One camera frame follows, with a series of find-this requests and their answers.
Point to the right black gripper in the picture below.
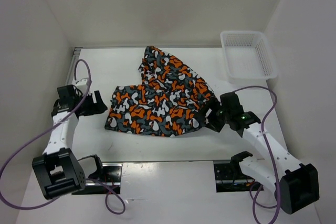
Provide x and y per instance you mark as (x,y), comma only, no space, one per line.
(214,104)

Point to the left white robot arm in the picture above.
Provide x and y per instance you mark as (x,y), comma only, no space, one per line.
(57,170)

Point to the white plastic basket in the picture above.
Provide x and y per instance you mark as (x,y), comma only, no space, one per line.
(248,57)

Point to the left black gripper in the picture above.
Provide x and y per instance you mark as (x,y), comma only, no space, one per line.
(96,108)

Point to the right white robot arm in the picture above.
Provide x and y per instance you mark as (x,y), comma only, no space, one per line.
(294,184)

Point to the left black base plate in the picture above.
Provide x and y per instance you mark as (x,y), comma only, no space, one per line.
(109,174)

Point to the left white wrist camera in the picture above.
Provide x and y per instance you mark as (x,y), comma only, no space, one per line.
(82,84)

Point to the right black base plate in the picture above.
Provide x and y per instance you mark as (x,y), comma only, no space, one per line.
(229,179)

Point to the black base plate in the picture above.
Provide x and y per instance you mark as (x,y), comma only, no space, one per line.
(109,174)
(229,179)

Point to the orange camouflage shorts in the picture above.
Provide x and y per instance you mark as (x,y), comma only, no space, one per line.
(165,103)

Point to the aluminium rail at table edge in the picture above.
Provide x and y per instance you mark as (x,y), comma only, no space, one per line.
(74,58)

